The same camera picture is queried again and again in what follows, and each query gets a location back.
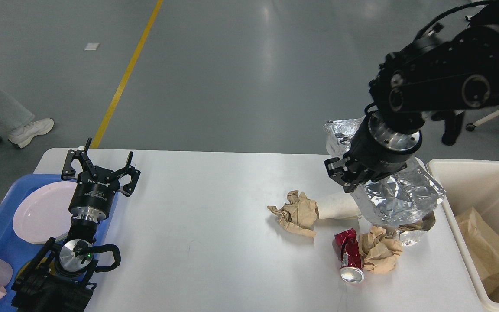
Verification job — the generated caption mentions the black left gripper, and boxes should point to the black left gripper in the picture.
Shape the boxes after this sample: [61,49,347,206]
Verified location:
[61,138,141,224]

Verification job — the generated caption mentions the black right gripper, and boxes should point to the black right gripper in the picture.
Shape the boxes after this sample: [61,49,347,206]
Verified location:
[324,112,422,193]

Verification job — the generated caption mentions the pink plate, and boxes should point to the pink plate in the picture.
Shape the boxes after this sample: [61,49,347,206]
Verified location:
[13,181,77,244]

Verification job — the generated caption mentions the large foil sheet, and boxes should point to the large foil sheet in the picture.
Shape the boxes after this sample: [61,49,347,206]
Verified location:
[323,117,446,227]

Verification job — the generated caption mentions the brown paper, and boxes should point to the brown paper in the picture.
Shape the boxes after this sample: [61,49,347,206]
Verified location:
[398,219,428,232]
[358,226,403,274]
[267,190,319,238]

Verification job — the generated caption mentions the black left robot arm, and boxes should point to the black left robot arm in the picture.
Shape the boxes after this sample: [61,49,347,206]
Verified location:
[11,138,141,312]

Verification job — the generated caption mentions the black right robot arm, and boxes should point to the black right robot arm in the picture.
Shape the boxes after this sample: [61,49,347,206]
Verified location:
[324,0,499,193]

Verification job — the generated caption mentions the white paper cup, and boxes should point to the white paper cup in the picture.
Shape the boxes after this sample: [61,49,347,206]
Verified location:
[315,192,362,220]

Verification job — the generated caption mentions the small crumpled foil sheet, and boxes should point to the small crumpled foil sheet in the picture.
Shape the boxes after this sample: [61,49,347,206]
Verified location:
[396,211,436,247]

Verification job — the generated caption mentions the crushed red soda can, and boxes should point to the crushed red soda can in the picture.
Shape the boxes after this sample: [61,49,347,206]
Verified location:
[334,228,365,285]

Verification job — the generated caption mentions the person legs at left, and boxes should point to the person legs at left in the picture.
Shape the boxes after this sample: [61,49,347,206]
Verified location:
[0,89,54,149]

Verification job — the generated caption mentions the beige plastic bin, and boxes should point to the beige plastic bin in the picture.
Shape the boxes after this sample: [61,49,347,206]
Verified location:
[427,159,499,312]

